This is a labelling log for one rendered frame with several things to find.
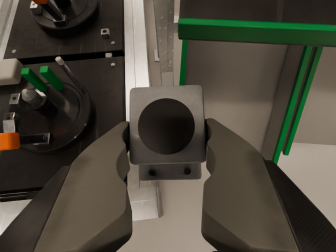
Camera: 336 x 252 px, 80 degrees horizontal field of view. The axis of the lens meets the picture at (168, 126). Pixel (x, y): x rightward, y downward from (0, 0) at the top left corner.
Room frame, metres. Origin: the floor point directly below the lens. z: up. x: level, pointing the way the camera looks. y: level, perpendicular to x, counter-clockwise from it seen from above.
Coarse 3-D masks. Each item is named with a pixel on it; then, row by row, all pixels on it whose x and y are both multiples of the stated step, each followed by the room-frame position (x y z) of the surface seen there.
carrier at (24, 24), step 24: (24, 0) 0.45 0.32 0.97; (72, 0) 0.42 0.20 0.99; (96, 0) 0.42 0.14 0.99; (120, 0) 0.44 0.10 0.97; (24, 24) 0.38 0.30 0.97; (48, 24) 0.35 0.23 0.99; (72, 24) 0.35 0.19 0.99; (96, 24) 0.37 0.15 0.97; (120, 24) 0.37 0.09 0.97; (24, 48) 0.31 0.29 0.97; (48, 48) 0.31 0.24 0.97; (72, 48) 0.31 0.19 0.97; (96, 48) 0.30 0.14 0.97; (120, 48) 0.30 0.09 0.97
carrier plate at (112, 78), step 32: (32, 64) 0.27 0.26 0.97; (96, 64) 0.26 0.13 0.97; (0, 96) 0.20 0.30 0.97; (96, 96) 0.19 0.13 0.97; (0, 128) 0.14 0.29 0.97; (96, 128) 0.13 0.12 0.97; (0, 160) 0.08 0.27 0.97; (32, 160) 0.08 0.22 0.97; (64, 160) 0.08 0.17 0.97; (0, 192) 0.03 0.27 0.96
